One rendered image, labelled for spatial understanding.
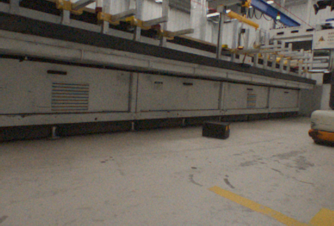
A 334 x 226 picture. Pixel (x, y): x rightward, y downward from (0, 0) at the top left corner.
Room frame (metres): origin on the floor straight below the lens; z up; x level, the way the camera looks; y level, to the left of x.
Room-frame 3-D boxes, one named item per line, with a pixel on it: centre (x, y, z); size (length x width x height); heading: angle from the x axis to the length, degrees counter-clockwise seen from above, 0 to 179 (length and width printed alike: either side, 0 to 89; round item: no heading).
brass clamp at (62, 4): (1.41, 0.60, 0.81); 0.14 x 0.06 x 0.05; 133
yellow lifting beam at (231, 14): (7.62, -2.25, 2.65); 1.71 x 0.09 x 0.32; 133
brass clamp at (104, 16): (1.58, 0.41, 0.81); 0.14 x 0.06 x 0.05; 133
